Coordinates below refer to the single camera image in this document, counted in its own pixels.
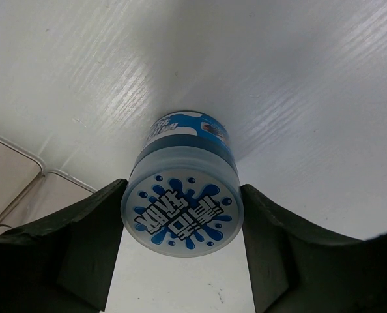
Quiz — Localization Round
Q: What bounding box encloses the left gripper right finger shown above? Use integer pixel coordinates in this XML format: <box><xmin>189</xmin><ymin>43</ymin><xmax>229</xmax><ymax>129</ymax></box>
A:
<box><xmin>241</xmin><ymin>185</ymin><xmax>387</xmax><ymax>312</ymax></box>

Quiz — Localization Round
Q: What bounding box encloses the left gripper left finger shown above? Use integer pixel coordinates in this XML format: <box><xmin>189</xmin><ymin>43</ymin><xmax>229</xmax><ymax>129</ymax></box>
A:
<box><xmin>0</xmin><ymin>179</ymin><xmax>127</xmax><ymax>312</ymax></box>

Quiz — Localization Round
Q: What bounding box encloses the blue jar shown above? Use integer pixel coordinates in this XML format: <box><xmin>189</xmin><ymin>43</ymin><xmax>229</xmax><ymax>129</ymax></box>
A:
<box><xmin>121</xmin><ymin>111</ymin><xmax>244</xmax><ymax>258</ymax></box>

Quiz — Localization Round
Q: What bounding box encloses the clear tiered organizer tray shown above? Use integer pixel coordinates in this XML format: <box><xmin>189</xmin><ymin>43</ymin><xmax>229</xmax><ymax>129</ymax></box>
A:
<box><xmin>0</xmin><ymin>137</ymin><xmax>95</xmax><ymax>234</ymax></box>

